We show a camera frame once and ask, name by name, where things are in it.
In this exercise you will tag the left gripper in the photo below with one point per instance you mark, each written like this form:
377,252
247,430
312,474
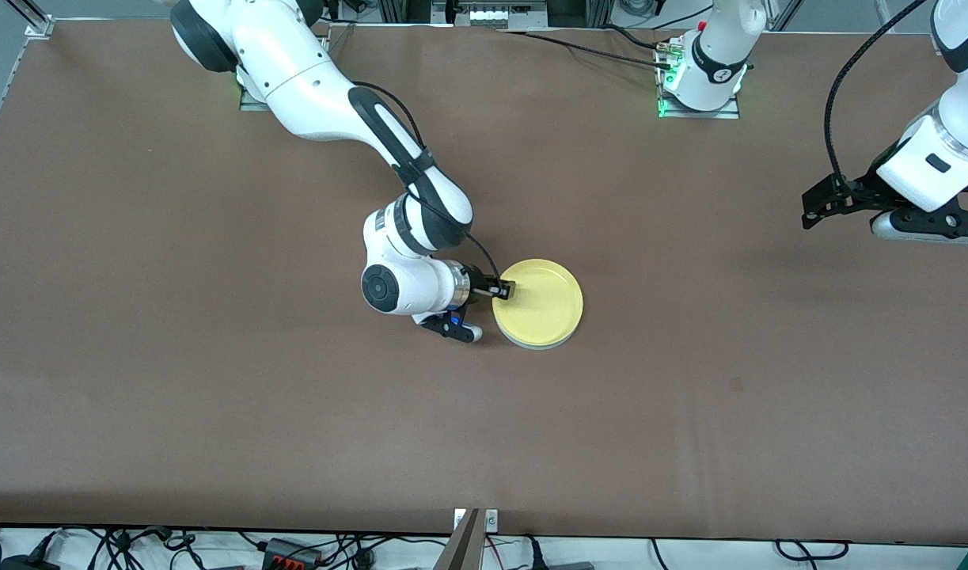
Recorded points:
862,192

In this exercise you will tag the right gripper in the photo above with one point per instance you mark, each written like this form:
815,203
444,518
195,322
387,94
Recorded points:
478,290

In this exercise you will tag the yellow round plate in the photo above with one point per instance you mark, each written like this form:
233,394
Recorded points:
543,305

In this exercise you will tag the pale green round plate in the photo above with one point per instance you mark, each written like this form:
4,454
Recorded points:
535,347

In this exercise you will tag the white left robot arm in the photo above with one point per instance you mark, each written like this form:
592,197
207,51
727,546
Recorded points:
721,71

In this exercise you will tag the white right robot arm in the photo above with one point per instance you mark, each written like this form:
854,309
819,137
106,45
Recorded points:
294,79

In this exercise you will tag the aluminium strut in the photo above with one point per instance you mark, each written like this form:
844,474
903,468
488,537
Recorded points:
886,20
786,14

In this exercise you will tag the white terminal block device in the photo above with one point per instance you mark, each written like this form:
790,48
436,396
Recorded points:
499,14

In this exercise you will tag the black flat box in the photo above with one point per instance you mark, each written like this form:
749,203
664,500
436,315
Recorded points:
571,566

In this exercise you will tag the black orange power strip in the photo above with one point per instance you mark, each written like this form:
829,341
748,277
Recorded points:
290,554

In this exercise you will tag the aluminium corner profile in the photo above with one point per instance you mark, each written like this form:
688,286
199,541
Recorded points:
40,28

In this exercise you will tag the black power adapter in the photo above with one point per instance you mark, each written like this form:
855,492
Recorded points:
28,564

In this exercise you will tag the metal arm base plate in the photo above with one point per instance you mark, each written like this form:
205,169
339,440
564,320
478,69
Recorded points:
252,101
697,114

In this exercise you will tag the grey camera stand post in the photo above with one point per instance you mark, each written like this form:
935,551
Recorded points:
464,550

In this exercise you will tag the dark aluminium frame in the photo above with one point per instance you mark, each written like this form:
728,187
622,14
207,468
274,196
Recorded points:
404,9

